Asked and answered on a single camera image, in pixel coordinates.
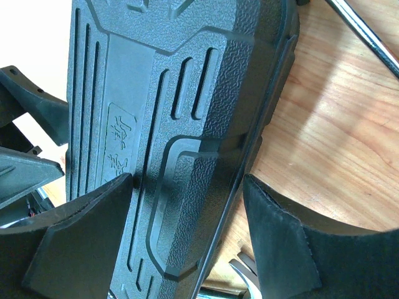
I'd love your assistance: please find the black plastic tool case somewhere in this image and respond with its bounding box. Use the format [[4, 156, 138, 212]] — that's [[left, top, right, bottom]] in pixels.
[[66, 1, 299, 298]]

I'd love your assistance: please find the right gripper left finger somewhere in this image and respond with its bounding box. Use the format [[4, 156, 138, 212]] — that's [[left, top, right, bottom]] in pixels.
[[1, 173, 133, 298]]

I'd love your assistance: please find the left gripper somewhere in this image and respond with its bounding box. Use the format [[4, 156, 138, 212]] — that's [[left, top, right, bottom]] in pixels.
[[0, 65, 70, 230]]

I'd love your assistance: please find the claw hammer black grip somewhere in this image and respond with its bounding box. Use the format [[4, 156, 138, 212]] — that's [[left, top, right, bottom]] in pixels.
[[197, 251, 262, 299]]

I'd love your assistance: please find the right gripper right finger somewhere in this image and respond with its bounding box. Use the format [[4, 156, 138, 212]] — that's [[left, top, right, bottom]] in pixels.
[[243, 174, 398, 298]]

